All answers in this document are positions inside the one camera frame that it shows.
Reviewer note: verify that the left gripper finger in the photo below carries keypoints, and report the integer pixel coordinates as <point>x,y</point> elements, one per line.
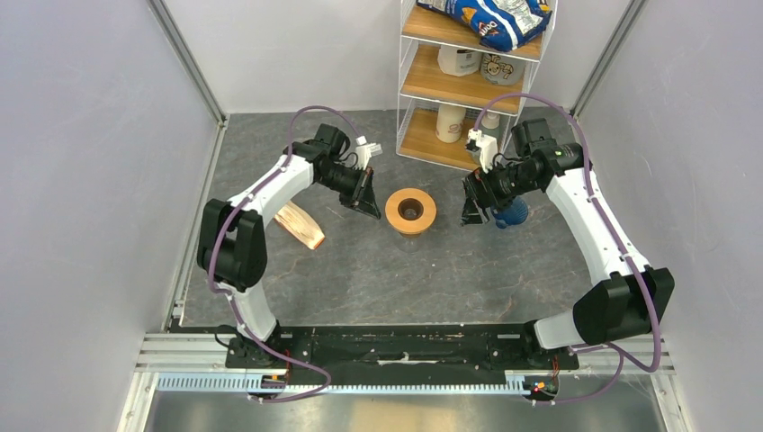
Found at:
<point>365,186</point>
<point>359,203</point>

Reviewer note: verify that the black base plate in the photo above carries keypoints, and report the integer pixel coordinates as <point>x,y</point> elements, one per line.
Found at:
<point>458,354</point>

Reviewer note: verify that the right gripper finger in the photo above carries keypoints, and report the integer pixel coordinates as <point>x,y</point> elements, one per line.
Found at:
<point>472,214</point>
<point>474,191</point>

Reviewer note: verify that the green pump bottle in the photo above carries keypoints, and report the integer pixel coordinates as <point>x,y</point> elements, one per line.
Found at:
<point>490,124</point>

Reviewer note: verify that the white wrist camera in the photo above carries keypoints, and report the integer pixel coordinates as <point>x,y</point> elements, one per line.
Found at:
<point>482,148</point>
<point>364,151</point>

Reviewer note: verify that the cream pump bottle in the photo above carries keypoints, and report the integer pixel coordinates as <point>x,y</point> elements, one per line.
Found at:
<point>449,122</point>

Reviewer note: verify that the grey cartoon printed container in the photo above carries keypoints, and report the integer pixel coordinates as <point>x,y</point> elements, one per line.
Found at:
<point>501,70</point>

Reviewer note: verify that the aluminium rail frame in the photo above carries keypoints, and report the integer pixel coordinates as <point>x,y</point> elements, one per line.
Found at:
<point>604,393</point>

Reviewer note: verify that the glass carafe with brown band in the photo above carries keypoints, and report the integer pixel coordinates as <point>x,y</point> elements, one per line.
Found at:
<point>409,243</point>

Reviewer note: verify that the white wire shelf rack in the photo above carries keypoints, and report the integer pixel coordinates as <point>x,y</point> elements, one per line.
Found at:
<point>423,88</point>

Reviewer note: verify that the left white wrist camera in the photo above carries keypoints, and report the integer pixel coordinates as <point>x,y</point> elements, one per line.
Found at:
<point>364,151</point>

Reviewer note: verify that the blue chips bag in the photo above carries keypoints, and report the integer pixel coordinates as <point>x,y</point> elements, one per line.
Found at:
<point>500,25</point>

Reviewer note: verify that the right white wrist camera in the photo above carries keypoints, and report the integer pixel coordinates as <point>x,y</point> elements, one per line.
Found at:
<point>482,148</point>

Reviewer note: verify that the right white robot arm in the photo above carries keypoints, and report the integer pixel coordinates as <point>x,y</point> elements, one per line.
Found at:
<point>628,296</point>

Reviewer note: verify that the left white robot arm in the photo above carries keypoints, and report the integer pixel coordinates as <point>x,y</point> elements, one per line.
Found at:
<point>232,247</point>

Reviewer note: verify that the white printed container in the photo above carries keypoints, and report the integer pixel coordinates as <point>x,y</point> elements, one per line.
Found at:
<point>457,62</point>

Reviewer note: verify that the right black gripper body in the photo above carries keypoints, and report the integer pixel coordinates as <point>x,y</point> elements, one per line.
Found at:
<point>504,184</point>

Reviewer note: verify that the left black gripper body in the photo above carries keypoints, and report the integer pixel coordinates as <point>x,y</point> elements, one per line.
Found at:
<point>347,183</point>

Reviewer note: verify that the blue cone coffee filter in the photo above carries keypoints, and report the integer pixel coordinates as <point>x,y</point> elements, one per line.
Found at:
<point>514,214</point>

